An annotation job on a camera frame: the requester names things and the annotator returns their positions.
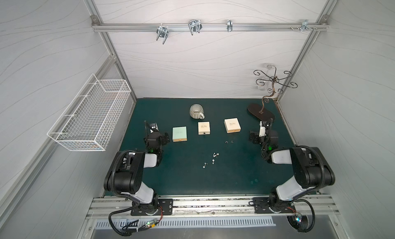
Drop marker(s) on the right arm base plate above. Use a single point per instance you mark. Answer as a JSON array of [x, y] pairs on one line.
[[266, 205]]

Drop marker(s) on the metal clamp hook right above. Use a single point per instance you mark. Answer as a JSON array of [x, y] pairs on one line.
[[304, 27]]

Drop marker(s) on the grey ribbed ceramic cup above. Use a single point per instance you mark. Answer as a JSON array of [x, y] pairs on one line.
[[197, 112]]

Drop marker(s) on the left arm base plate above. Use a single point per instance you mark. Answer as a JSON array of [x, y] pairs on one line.
[[157, 207]]

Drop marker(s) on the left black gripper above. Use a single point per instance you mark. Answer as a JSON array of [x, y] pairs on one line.
[[150, 132]]

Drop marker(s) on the mint green jewelry box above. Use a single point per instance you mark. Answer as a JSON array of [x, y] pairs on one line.
[[179, 134]]

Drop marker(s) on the dark green table mat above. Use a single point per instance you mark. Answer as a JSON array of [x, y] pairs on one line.
[[239, 168]]

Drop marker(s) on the aluminium front rail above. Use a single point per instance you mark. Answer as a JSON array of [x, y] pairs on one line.
[[192, 206]]

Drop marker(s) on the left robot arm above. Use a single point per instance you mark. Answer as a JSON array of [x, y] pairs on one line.
[[125, 176]]

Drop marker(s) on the black metal jewelry stand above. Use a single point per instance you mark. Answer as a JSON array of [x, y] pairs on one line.
[[276, 87]]

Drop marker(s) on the small cream jewelry box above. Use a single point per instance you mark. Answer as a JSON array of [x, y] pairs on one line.
[[203, 128]]

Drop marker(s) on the metal clamp hook left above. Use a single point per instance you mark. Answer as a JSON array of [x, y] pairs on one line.
[[162, 32]]

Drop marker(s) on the metal clamp hook middle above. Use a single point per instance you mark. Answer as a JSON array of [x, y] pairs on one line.
[[194, 26]]

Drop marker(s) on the large cream jewelry box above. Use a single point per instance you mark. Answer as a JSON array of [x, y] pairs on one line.
[[232, 125]]

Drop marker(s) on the metal clamp hook small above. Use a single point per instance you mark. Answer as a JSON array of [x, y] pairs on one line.
[[229, 26]]

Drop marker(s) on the white slotted cable duct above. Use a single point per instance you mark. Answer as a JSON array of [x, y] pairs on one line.
[[192, 222]]

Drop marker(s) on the aluminium crossbar rail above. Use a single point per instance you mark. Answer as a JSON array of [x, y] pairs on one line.
[[206, 27]]

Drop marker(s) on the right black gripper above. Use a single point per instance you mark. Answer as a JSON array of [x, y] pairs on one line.
[[257, 136]]

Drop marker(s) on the white wire basket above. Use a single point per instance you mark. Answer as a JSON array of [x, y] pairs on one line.
[[88, 122]]

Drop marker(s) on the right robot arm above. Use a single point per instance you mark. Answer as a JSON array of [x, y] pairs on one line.
[[311, 171]]

